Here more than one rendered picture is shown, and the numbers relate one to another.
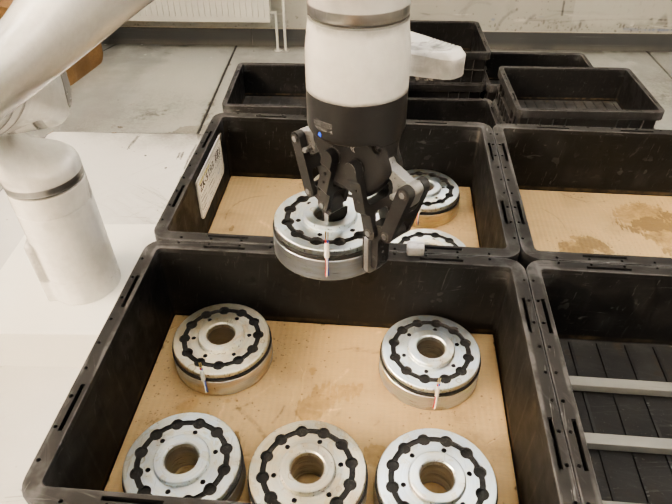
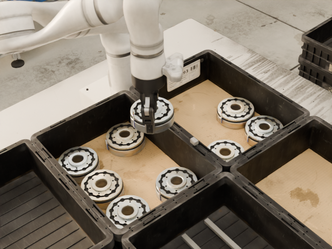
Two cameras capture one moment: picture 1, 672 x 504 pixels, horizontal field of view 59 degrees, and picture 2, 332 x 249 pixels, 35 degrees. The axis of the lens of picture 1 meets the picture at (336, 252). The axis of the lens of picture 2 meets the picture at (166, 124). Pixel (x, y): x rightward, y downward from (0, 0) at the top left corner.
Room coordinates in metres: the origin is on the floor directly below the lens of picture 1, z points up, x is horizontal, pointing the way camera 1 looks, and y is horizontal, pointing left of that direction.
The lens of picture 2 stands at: (-0.17, -0.74, 1.81)
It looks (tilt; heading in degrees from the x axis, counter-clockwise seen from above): 41 degrees down; 49
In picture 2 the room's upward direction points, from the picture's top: 3 degrees counter-clockwise
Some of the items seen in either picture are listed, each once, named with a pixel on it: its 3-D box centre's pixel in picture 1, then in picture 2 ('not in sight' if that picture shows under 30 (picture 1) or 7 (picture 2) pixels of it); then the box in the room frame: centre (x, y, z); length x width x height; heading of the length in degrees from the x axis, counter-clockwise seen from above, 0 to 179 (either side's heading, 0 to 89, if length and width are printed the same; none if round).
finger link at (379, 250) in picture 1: (386, 244); (148, 126); (0.38, -0.04, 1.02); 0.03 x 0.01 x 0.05; 43
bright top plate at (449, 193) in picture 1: (422, 189); (264, 128); (0.71, -0.12, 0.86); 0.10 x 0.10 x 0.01
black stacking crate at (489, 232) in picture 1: (342, 212); (215, 118); (0.64, -0.01, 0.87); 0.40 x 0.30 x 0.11; 85
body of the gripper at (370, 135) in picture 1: (356, 134); (148, 85); (0.41, -0.02, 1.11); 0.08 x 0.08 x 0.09
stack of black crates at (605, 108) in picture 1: (558, 155); not in sight; (1.63, -0.69, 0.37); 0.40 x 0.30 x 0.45; 88
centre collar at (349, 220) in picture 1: (330, 214); (151, 108); (0.43, 0.01, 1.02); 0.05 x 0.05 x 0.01
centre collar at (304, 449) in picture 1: (307, 468); (101, 184); (0.28, 0.02, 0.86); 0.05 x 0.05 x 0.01
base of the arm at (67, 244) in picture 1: (67, 233); (124, 72); (0.61, 0.35, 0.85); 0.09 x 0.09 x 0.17; 9
